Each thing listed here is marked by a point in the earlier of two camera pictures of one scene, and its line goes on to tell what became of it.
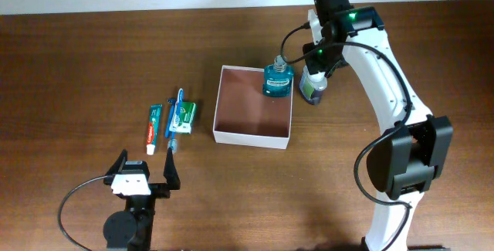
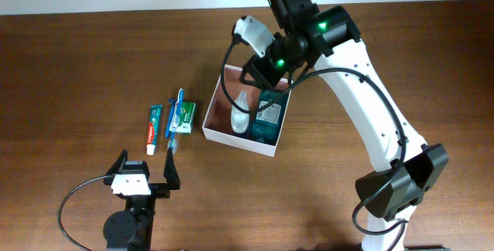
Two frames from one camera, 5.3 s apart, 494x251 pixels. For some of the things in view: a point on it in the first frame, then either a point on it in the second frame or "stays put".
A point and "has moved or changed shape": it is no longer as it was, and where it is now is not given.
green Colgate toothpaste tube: x=153 y=128 stays put
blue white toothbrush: x=172 y=143 stays put
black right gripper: x=313 y=62 -> x=275 y=76
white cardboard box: x=244 y=116 has moved or changed shape
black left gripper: x=162 y=191 stays put
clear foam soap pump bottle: x=312 y=86 -> x=240 y=120
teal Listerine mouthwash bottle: x=278 y=78 has moved or changed shape
